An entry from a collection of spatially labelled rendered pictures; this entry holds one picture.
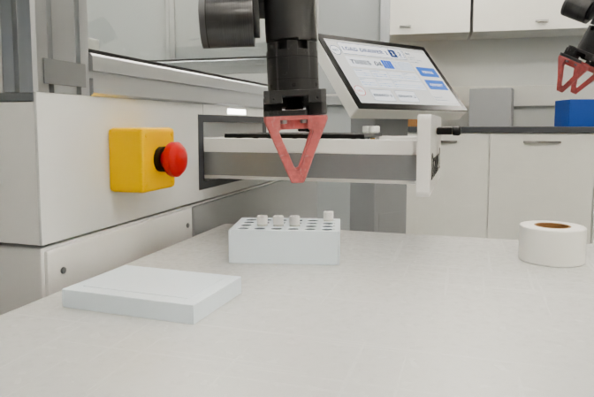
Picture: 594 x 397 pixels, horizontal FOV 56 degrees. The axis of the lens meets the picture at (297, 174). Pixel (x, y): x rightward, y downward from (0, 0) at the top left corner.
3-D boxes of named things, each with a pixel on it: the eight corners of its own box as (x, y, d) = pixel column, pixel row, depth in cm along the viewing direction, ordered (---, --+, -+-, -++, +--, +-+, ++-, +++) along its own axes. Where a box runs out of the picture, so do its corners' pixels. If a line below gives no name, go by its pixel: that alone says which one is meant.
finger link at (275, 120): (266, 186, 59) (262, 97, 58) (268, 179, 66) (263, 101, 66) (330, 183, 59) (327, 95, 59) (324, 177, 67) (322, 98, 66)
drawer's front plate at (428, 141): (439, 178, 102) (441, 117, 101) (429, 197, 74) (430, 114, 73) (430, 177, 102) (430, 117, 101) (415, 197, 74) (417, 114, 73)
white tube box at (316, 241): (339, 248, 70) (339, 218, 69) (339, 265, 61) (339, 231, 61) (241, 247, 71) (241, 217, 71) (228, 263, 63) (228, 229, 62)
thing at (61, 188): (318, 167, 150) (318, 112, 149) (42, 246, 53) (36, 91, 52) (29, 160, 178) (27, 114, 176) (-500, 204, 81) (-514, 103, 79)
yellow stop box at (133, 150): (180, 187, 68) (179, 127, 67) (148, 194, 61) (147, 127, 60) (144, 186, 69) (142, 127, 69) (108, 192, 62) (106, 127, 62)
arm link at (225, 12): (301, -66, 64) (300, -1, 71) (199, -63, 63) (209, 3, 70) (308, -3, 56) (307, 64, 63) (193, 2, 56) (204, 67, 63)
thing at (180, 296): (241, 293, 51) (241, 275, 51) (194, 324, 43) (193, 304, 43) (125, 280, 56) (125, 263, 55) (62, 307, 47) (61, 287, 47)
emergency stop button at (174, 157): (191, 175, 65) (190, 141, 65) (173, 179, 62) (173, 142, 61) (168, 174, 66) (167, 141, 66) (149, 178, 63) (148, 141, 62)
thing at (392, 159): (429, 170, 100) (430, 135, 100) (416, 185, 76) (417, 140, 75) (224, 165, 112) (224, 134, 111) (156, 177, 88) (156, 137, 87)
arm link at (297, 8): (316, -20, 59) (313, -7, 64) (251, -18, 58) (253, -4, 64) (319, 47, 59) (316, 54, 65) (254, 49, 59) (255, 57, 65)
